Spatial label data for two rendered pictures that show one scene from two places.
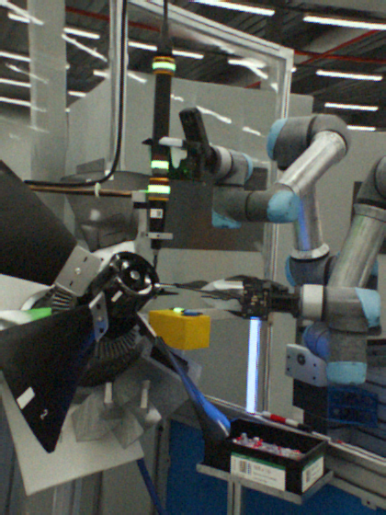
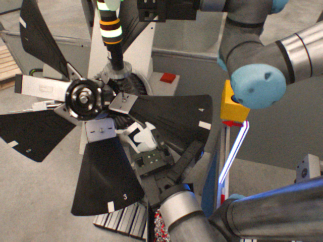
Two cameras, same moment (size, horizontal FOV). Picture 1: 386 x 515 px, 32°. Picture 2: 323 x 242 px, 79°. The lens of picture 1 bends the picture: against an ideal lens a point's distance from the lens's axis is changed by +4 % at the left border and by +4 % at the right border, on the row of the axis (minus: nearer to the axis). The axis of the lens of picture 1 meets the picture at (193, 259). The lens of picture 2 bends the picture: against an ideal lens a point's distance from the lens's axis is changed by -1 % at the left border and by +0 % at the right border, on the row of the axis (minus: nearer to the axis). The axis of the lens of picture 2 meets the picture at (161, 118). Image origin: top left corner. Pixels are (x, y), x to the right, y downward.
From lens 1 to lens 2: 1.36 m
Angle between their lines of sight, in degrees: 67
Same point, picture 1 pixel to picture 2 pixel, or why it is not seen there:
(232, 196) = (229, 38)
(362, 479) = not seen: outside the picture
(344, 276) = (255, 214)
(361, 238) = (299, 213)
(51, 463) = not seen: hidden behind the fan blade
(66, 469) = not seen: hidden behind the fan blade
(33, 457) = (84, 142)
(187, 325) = (225, 106)
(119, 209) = (125, 29)
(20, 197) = (39, 22)
